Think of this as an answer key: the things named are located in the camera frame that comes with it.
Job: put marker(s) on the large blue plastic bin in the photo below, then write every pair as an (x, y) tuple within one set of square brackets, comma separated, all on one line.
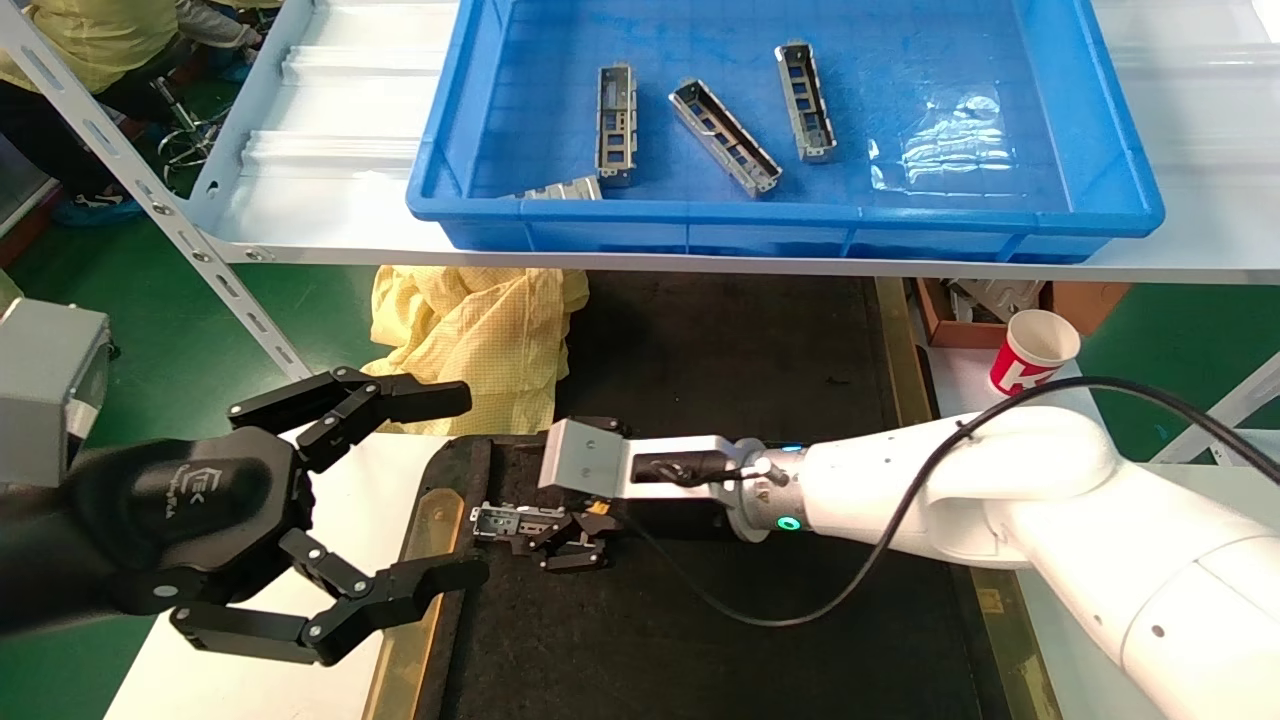
[(700, 225)]

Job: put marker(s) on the clear plastic film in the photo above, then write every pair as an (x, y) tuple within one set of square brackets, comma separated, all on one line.
[(945, 140)]

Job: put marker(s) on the red white paper cup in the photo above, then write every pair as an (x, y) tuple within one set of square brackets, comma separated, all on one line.
[(1030, 350)]

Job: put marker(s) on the crumpled yellow garment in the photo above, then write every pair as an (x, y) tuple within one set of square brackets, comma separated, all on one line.
[(480, 340)]

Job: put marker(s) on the chrome leg stool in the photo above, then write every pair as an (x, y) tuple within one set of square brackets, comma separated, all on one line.
[(182, 112)]

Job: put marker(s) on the silver metal channel part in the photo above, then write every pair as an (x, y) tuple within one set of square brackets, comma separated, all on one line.
[(805, 100), (615, 125), (565, 188), (725, 138), (500, 520)]

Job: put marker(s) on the gray wrist camera box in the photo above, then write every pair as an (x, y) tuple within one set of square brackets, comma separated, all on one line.
[(40, 390)]

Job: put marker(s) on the person in yellow coat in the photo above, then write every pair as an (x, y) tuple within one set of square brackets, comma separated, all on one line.
[(90, 30)]

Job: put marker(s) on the white gray wrist camera mount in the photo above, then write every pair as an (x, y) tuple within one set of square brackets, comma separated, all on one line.
[(580, 458)]

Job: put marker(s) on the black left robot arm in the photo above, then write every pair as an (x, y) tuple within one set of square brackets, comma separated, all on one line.
[(35, 560)]

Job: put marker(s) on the brown cardboard box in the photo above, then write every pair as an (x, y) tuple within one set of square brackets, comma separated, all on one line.
[(1088, 300)]

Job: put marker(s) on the perforated gray metal bracket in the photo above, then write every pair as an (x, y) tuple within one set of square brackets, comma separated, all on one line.
[(990, 295)]

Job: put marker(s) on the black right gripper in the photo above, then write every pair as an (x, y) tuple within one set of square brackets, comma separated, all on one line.
[(650, 472)]

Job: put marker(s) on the white metal shelf frame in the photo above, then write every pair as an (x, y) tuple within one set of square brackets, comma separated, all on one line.
[(330, 200)]

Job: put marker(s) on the person in gray sleeve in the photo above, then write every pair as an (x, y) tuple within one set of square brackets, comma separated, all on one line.
[(215, 25)]

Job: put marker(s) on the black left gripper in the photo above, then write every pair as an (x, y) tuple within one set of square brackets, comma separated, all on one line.
[(190, 510)]

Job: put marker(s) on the dark mat with brass strip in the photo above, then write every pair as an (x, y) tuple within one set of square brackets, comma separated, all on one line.
[(720, 350)]

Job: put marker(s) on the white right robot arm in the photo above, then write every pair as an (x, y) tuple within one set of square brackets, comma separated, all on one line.
[(1050, 490)]

